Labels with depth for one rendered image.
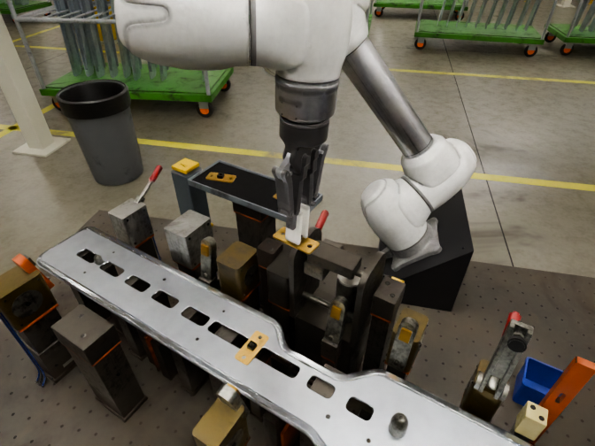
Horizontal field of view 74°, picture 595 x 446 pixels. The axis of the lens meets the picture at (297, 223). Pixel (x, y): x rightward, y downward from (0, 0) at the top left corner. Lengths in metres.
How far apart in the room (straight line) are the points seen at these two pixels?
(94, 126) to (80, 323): 2.41
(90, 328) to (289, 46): 0.76
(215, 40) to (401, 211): 0.90
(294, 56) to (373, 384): 0.65
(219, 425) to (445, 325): 0.86
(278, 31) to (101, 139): 2.92
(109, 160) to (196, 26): 2.98
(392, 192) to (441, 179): 0.15
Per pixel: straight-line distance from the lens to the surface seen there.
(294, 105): 0.56
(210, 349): 0.94
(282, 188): 0.61
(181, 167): 1.25
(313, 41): 0.52
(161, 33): 0.53
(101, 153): 3.43
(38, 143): 4.45
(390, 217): 1.27
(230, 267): 0.99
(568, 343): 1.55
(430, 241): 1.37
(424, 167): 1.26
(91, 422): 1.30
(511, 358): 0.83
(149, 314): 1.04
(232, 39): 0.52
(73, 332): 1.04
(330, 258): 0.84
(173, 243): 1.11
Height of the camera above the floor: 1.77
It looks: 38 degrees down
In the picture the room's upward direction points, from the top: straight up
